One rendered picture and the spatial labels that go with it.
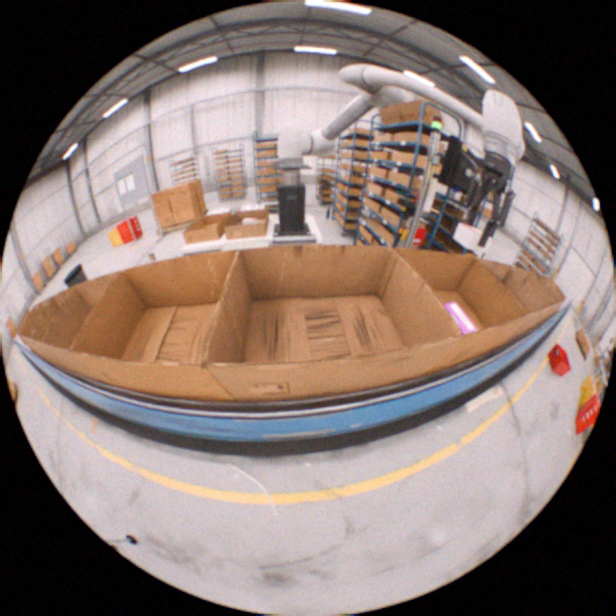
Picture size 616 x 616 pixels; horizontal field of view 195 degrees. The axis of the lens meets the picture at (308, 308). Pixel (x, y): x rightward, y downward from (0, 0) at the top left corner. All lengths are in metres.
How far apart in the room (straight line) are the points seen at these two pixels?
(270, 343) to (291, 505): 1.07
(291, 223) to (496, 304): 1.17
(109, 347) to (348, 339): 0.64
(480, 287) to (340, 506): 1.30
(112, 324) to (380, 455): 1.43
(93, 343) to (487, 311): 1.17
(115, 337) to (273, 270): 0.49
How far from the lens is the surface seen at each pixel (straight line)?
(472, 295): 0.79
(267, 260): 0.44
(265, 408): 0.37
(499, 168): 0.54
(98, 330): 0.59
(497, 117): 0.56
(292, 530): 1.36
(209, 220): 1.76
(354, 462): 1.28
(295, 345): 0.41
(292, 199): 1.21
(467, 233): 0.52
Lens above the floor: 1.24
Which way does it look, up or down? 46 degrees down
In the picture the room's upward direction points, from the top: 3 degrees clockwise
